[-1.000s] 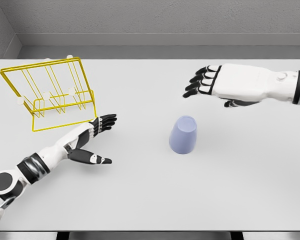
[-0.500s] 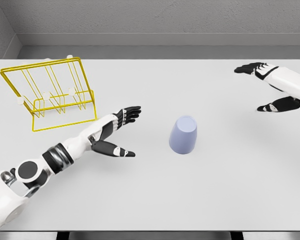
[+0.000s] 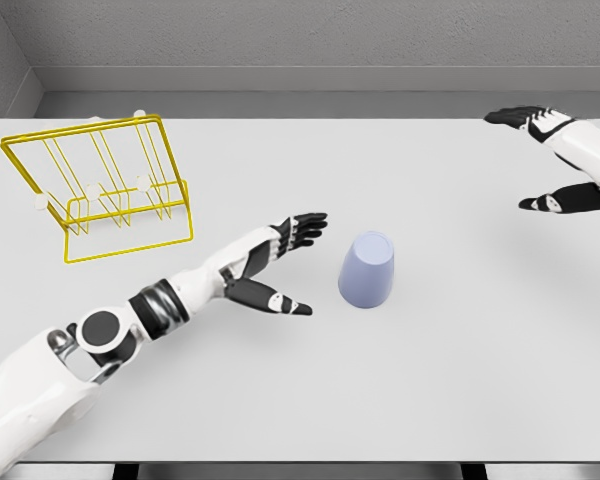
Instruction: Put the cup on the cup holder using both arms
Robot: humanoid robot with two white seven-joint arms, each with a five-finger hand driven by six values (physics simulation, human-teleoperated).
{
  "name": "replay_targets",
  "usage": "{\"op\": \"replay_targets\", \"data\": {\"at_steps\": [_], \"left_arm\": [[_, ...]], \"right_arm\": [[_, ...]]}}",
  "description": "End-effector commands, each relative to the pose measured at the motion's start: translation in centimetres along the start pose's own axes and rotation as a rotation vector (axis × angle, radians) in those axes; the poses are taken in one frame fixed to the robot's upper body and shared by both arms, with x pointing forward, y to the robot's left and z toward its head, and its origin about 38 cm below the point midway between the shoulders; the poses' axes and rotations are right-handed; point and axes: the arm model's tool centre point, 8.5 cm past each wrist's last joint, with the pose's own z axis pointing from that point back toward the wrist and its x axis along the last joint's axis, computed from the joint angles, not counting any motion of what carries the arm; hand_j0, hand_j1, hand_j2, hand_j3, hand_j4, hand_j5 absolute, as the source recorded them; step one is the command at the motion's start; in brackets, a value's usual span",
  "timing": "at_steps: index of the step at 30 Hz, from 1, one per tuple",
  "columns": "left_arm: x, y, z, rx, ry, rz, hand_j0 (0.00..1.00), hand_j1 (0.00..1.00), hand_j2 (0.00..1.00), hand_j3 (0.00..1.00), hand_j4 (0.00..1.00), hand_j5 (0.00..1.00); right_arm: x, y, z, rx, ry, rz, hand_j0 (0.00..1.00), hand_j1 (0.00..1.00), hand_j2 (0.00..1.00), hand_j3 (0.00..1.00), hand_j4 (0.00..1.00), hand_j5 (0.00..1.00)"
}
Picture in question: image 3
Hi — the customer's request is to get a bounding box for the lavender plastic cup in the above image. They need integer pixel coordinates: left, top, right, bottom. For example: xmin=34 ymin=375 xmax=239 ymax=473
xmin=337 ymin=230 xmax=396 ymax=310

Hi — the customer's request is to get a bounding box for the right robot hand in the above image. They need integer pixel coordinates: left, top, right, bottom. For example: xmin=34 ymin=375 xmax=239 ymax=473
xmin=483 ymin=105 xmax=600 ymax=213

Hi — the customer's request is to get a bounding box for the yellow wire cup holder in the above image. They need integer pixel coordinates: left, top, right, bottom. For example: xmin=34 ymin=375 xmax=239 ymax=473
xmin=0 ymin=109 xmax=195 ymax=265

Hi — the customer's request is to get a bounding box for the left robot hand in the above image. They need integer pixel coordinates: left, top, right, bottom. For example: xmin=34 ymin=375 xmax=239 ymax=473
xmin=201 ymin=212 xmax=329 ymax=317

